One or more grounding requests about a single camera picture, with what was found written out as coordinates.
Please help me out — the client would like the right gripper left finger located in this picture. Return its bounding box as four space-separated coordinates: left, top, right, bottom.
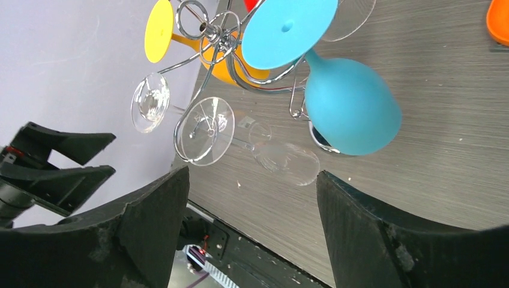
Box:
1 166 190 287

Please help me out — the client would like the clear champagne flute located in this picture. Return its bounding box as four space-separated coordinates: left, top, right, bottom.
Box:
177 97 321 186

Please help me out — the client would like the clear wine glass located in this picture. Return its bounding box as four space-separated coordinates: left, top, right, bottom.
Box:
130 73 185 133

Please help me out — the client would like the small clear glass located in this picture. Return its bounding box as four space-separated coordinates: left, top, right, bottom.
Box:
321 0 376 42

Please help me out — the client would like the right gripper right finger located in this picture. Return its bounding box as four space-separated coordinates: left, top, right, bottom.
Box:
316 171 508 287

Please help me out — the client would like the yellow wine glass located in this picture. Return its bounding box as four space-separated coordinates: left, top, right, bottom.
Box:
144 1 270 86

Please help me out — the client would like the chrome wine glass rack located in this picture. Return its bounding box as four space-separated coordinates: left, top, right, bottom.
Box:
157 0 343 164

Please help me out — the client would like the blue wine glass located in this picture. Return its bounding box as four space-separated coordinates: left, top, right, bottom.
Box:
241 0 402 155

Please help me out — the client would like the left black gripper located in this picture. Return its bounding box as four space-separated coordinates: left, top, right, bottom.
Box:
1 122 116 229

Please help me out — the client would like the red wine glass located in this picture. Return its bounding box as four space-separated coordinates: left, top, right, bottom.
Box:
243 0 259 12

